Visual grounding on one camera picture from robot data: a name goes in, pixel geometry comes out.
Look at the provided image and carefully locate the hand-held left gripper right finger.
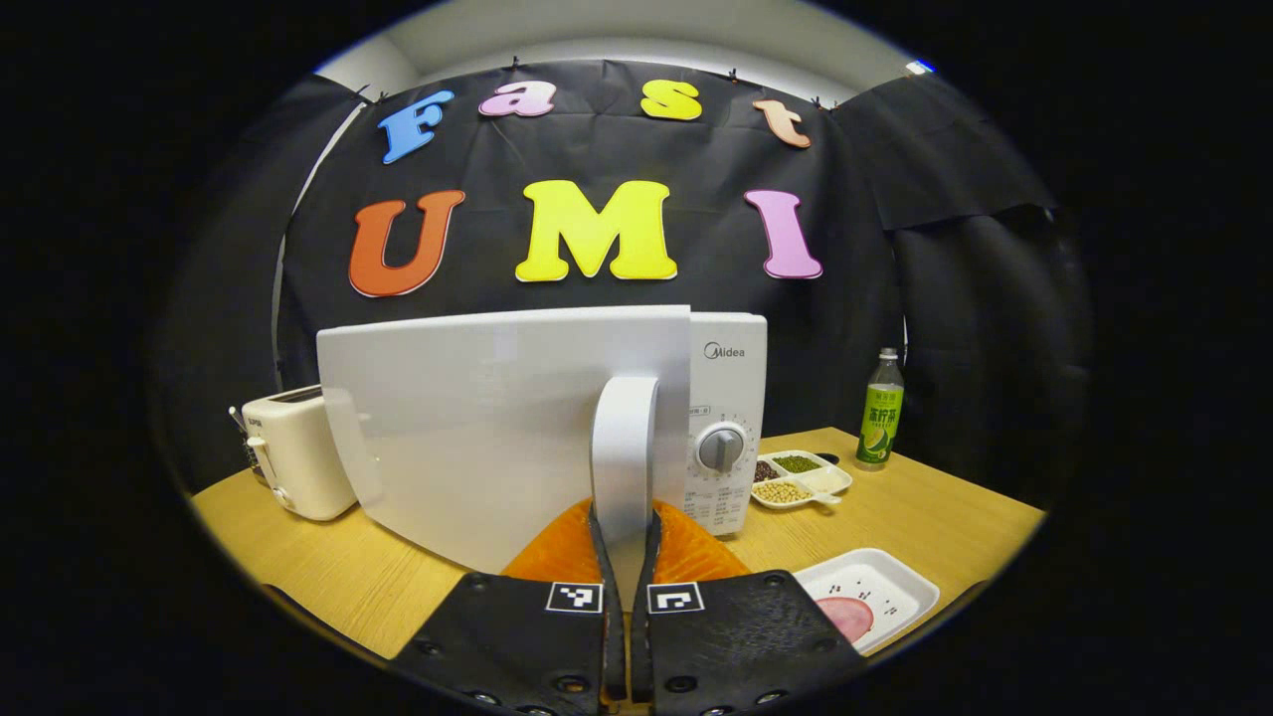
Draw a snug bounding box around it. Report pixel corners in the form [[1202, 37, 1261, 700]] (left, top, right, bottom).
[[630, 497, 866, 716]]

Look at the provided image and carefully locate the pink ham slice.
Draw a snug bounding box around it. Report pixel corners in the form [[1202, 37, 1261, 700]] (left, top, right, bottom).
[[814, 595, 876, 643]]

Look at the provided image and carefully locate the green drink bottle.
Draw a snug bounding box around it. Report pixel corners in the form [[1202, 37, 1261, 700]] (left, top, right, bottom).
[[855, 348, 906, 472]]

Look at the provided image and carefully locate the white microwave oven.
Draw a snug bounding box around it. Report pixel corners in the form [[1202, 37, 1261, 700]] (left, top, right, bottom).
[[316, 304, 769, 610]]

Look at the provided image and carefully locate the white foam food tray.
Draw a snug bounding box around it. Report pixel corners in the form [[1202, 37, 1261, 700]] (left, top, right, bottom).
[[793, 548, 941, 655]]

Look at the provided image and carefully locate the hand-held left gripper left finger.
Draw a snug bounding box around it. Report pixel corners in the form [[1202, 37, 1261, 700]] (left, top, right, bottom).
[[393, 497, 630, 716]]

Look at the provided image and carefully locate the white toaster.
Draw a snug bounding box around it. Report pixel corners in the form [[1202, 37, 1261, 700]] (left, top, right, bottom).
[[242, 385, 359, 522]]

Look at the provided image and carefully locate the white divided dish with beans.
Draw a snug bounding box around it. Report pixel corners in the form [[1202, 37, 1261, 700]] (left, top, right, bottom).
[[750, 450, 854, 511]]

